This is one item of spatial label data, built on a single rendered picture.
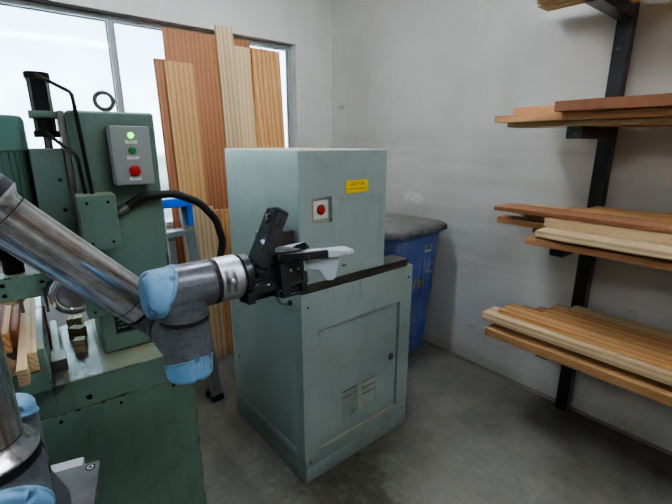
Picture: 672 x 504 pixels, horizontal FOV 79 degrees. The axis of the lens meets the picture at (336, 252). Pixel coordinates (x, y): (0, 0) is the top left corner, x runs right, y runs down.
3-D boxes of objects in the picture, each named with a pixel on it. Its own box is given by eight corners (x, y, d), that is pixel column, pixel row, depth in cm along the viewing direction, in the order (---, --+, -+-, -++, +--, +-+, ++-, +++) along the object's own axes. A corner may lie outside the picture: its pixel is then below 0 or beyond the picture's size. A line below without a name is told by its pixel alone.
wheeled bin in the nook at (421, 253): (323, 348, 294) (322, 215, 269) (374, 326, 329) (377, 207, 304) (391, 386, 248) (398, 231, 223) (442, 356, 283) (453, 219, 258)
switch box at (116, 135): (113, 184, 117) (105, 126, 113) (150, 182, 123) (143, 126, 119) (116, 185, 113) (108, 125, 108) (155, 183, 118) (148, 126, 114)
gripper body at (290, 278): (289, 285, 81) (233, 300, 73) (285, 242, 79) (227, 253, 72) (312, 291, 75) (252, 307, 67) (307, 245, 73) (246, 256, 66)
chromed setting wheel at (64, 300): (51, 316, 115) (43, 275, 112) (101, 306, 122) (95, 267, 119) (52, 320, 113) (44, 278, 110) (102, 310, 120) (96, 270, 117)
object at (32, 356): (30, 298, 145) (28, 284, 144) (37, 296, 146) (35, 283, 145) (30, 372, 98) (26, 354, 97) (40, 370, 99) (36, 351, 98)
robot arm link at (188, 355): (198, 351, 76) (192, 296, 73) (223, 377, 67) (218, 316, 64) (153, 365, 71) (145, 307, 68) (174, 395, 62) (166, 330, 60)
